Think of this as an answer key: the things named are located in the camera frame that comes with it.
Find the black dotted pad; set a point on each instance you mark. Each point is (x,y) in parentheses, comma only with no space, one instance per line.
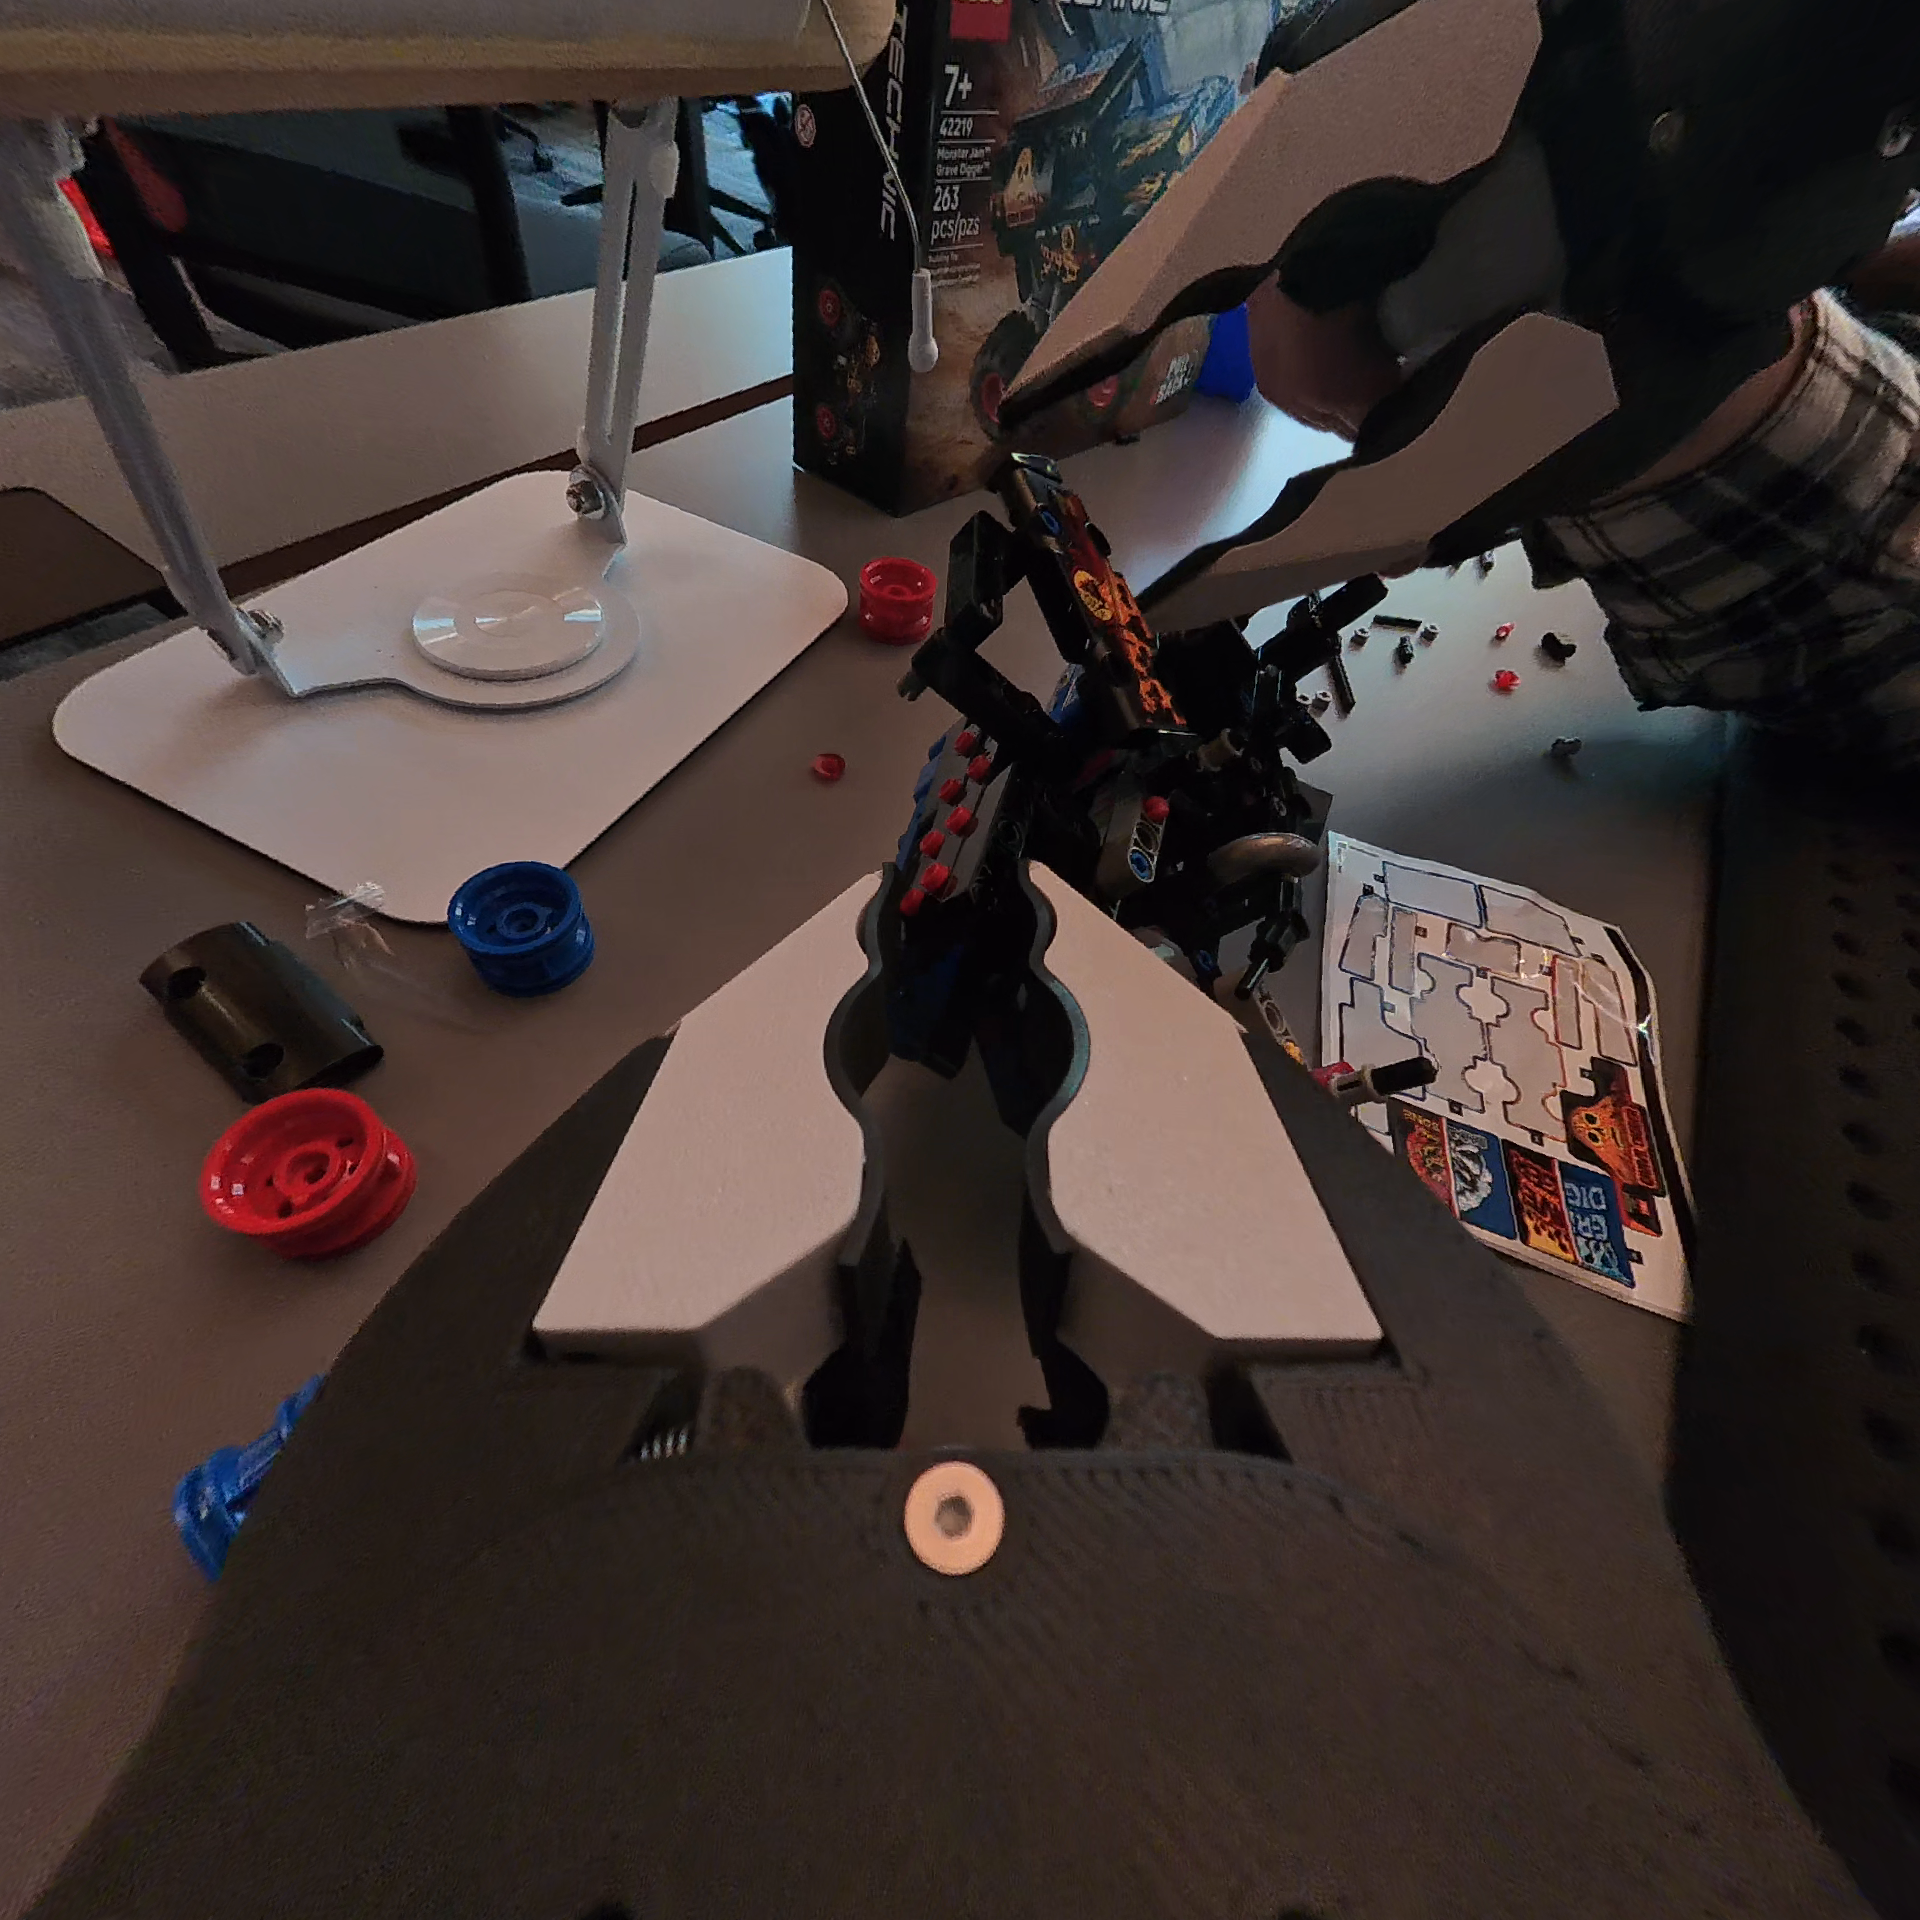
(1830,1200)

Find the black cylinder part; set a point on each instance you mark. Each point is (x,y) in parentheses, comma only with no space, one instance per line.
(253,1005)

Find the black toy set box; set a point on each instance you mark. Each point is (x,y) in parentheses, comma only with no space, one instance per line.
(885,303)

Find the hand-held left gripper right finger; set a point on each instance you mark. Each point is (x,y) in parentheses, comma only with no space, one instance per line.
(1201,1172)

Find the scattered small brick parts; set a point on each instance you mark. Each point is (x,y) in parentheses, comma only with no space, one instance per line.
(1508,683)

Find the beige flat panel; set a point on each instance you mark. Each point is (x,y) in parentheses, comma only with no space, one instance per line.
(376,47)

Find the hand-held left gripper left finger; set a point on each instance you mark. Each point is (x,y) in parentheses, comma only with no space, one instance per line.
(692,1172)

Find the clear round disc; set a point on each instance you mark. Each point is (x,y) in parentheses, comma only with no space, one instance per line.
(512,639)

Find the white stand with base plate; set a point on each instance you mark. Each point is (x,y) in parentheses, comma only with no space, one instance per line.
(301,782)

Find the black office chair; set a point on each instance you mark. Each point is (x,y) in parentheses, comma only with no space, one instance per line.
(301,224)

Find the brick-built toy truck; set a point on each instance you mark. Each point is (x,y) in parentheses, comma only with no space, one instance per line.
(1112,610)

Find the red wheel rim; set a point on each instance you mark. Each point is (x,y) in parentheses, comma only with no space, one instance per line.
(895,599)
(308,1179)

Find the blue storage bin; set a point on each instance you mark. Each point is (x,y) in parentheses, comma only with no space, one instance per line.
(1232,355)

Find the blue wheel rim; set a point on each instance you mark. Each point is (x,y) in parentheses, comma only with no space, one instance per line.
(225,1502)
(517,934)

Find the person's right hand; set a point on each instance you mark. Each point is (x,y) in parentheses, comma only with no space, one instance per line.
(1327,395)

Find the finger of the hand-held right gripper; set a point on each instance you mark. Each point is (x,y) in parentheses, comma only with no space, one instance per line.
(1276,165)
(1441,467)

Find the clear plastic wrap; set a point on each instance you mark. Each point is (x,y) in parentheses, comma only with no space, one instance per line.
(346,919)

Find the sticker sheet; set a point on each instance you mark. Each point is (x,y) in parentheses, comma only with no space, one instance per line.
(1502,978)

